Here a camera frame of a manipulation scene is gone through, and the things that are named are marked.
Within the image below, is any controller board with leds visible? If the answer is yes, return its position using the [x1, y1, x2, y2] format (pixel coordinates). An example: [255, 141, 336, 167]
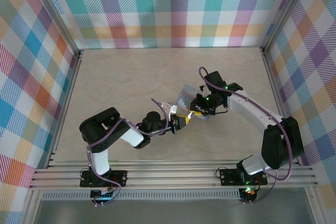
[90, 188, 116, 200]
[240, 187, 257, 201]

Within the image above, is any aluminium extrusion rail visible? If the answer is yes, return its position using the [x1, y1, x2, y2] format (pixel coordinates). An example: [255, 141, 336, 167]
[34, 167, 316, 179]
[47, 158, 301, 168]
[29, 178, 319, 190]

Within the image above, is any clear plastic bag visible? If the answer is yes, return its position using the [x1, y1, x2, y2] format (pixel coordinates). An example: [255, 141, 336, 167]
[176, 83, 211, 122]

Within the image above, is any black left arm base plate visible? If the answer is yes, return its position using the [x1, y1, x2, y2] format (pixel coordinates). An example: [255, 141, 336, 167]
[79, 169, 129, 188]

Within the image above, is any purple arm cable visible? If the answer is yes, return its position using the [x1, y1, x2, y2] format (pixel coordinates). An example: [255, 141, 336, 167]
[198, 66, 294, 205]
[86, 98, 174, 207]

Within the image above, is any aluminium corner post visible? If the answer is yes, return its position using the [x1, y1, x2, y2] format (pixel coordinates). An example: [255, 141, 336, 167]
[28, 0, 83, 56]
[261, 0, 314, 54]

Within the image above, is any left controller board with LEDs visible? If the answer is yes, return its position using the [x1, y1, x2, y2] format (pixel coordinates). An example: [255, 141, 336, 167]
[90, 188, 116, 200]

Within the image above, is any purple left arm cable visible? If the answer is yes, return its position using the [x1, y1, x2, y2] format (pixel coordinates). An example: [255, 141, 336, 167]
[86, 98, 174, 207]

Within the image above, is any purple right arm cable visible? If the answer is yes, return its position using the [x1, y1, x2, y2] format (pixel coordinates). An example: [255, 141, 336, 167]
[198, 66, 294, 205]

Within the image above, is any aluminium side rail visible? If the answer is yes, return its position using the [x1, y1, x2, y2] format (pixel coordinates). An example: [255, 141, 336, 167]
[259, 47, 301, 166]
[46, 49, 84, 169]

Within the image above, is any right controller board with LEDs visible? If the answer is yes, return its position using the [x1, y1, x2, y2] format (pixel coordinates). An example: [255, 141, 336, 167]
[240, 187, 257, 201]

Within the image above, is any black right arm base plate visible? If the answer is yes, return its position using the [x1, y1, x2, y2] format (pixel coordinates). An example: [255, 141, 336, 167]
[219, 167, 268, 187]

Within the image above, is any grey slotted cable duct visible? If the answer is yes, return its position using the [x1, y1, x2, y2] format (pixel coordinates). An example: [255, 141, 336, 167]
[41, 191, 241, 200]

